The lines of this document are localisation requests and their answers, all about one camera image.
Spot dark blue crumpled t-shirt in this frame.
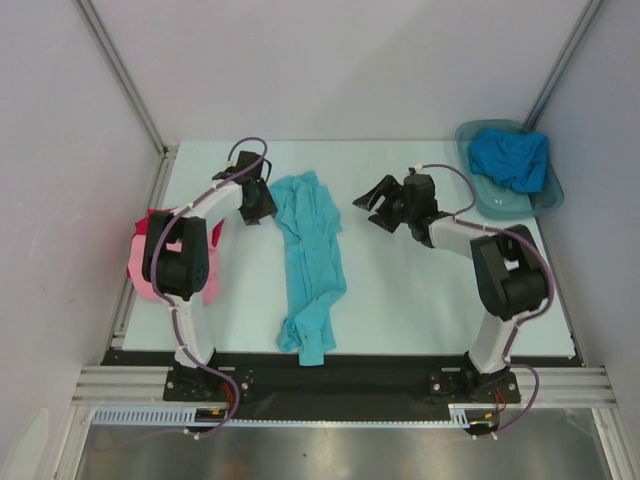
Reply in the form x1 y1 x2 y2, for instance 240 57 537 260
469 128 549 194

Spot light blue t-shirt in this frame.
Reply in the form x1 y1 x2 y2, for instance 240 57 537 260
270 171 347 367

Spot light blue cable duct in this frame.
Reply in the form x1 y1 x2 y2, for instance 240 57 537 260
92 405 241 426

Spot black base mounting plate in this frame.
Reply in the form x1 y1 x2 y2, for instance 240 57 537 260
99 349 521 424

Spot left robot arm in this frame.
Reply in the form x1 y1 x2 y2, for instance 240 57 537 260
141 151 277 400

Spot aluminium frame rail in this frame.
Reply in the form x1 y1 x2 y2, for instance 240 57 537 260
71 366 169 406

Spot red folded t-shirt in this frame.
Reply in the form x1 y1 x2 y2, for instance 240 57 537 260
131 208 224 251

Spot pink folded t-shirt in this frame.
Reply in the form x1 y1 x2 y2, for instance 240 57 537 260
127 234 220 306

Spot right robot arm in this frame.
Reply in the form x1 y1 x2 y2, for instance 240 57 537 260
353 172 554 401

